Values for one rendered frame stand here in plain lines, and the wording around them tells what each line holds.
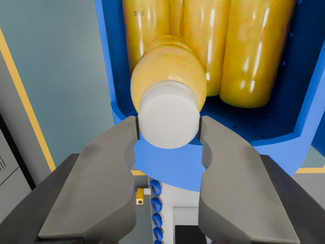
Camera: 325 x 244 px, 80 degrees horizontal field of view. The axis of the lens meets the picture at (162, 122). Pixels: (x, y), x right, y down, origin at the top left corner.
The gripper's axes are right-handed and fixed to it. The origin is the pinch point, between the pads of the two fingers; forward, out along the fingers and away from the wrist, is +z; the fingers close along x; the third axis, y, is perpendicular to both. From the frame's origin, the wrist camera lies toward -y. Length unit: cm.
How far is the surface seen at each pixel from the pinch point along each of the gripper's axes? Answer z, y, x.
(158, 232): 29, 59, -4
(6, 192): 93, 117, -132
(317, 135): 61, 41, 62
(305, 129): 5.3, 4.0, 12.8
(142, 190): 35, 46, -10
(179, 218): 29, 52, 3
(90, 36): 126, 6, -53
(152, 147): 5.2, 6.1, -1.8
